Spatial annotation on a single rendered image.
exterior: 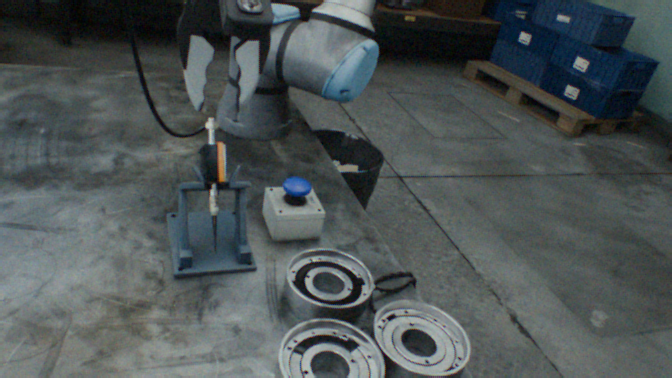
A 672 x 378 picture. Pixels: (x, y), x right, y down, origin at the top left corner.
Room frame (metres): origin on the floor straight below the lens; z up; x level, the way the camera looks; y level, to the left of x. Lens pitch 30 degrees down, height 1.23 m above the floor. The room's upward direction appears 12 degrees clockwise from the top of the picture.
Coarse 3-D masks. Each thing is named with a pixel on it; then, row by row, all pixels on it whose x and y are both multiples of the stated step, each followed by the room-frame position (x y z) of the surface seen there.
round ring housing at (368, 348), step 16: (320, 320) 0.40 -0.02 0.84; (336, 320) 0.41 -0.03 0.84; (288, 336) 0.37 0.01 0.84; (304, 336) 0.39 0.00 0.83; (352, 336) 0.40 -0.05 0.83; (368, 336) 0.39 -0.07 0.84; (288, 352) 0.36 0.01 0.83; (320, 352) 0.37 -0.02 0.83; (336, 352) 0.37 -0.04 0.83; (368, 352) 0.38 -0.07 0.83; (288, 368) 0.34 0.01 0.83; (304, 368) 0.35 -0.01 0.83; (320, 368) 0.37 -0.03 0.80; (336, 368) 0.37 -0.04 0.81; (352, 368) 0.36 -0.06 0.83; (368, 368) 0.37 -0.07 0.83; (384, 368) 0.36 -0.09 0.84
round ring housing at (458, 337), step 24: (384, 312) 0.44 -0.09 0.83; (408, 312) 0.45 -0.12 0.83; (432, 312) 0.46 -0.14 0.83; (408, 336) 0.43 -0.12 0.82; (432, 336) 0.42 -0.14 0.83; (456, 336) 0.43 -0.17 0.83; (384, 360) 0.38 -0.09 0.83; (408, 360) 0.39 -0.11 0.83; (432, 360) 0.39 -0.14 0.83; (456, 360) 0.40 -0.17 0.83
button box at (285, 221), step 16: (272, 192) 0.62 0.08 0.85; (272, 208) 0.59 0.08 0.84; (288, 208) 0.59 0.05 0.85; (304, 208) 0.60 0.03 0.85; (320, 208) 0.61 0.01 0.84; (272, 224) 0.58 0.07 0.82; (288, 224) 0.58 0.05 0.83; (304, 224) 0.59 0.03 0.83; (320, 224) 0.60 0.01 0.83; (272, 240) 0.57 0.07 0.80; (288, 240) 0.58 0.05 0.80
